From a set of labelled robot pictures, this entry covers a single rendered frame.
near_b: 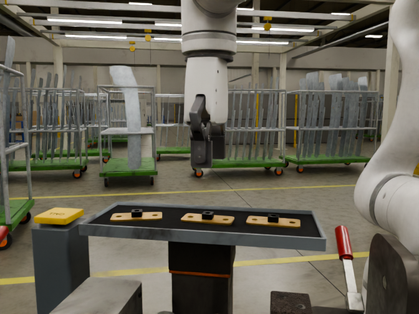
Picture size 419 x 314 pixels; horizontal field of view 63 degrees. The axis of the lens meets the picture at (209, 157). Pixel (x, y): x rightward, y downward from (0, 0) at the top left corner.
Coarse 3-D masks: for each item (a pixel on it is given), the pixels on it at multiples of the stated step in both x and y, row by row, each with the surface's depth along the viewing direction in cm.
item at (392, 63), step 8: (392, 40) 632; (392, 48) 633; (392, 56) 634; (392, 64) 636; (392, 72) 639; (392, 80) 641; (384, 88) 657; (392, 88) 643; (384, 96) 657; (392, 96) 645; (384, 104) 658; (392, 104) 647; (384, 112) 658; (392, 112) 649; (384, 120) 659; (392, 120) 651; (384, 128) 659; (384, 136) 660
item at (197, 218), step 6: (186, 216) 58; (192, 216) 58; (198, 216) 58; (204, 216) 56; (210, 216) 56; (216, 216) 58; (222, 216) 58; (228, 216) 58; (198, 222) 55; (204, 222) 55; (210, 222) 55; (216, 222) 55; (222, 222) 55; (228, 222) 55
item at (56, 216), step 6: (54, 210) 63; (60, 210) 63; (66, 210) 63; (72, 210) 63; (78, 210) 63; (36, 216) 59; (42, 216) 59; (48, 216) 59; (54, 216) 59; (60, 216) 59; (66, 216) 59; (72, 216) 60; (78, 216) 62; (36, 222) 59; (42, 222) 59; (48, 222) 58; (54, 222) 58; (60, 222) 58; (66, 222) 58
